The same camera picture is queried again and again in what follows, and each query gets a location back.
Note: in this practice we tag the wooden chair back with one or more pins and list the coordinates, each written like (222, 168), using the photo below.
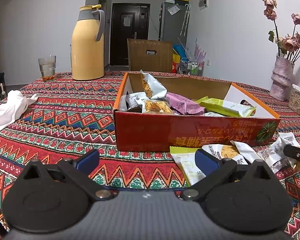
(140, 60)

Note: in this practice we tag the red cardboard box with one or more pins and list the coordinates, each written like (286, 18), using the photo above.
(152, 132)

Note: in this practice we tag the white cloth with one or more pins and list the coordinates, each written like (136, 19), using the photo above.
(7, 110)

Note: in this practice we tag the dark entrance door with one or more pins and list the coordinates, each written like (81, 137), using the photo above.
(117, 45)

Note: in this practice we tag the cracker snack packet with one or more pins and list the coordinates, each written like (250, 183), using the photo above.
(152, 85)
(227, 151)
(156, 107)

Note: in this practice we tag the dried pink roses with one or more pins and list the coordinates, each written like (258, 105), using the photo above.
(290, 42)

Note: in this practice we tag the grey refrigerator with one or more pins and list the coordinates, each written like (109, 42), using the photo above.
(172, 27)

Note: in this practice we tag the clear drinking glass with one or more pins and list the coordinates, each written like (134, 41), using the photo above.
(47, 70)

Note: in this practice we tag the pink snack packet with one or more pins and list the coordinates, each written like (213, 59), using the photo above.
(185, 103)

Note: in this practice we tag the white wall panel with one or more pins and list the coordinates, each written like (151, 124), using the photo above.
(203, 0)

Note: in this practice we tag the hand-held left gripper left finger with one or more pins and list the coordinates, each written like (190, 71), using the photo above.
(88, 161)

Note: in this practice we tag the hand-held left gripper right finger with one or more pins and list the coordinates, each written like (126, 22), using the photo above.
(206, 162)

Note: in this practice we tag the pale green snack packet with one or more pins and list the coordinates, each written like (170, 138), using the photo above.
(183, 162)

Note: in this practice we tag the yellow bag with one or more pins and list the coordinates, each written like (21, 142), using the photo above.
(175, 57)

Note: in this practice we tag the white door note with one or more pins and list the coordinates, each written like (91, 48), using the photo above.
(127, 21)

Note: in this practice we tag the rolling utility cart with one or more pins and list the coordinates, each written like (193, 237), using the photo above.
(191, 68)

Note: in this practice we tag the pink textured vase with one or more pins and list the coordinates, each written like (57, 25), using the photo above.
(281, 80)

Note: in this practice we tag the red gift box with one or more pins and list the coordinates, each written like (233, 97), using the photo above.
(175, 67)

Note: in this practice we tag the pink wall decal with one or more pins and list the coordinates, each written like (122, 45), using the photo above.
(199, 51)

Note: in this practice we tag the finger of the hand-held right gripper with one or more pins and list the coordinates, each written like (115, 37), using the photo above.
(297, 153)

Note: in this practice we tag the paper on refrigerator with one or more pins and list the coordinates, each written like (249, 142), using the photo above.
(173, 9)

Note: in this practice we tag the white folded umbrella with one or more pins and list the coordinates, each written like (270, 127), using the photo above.
(185, 20)

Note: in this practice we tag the yellow thermos jug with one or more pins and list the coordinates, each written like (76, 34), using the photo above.
(86, 55)

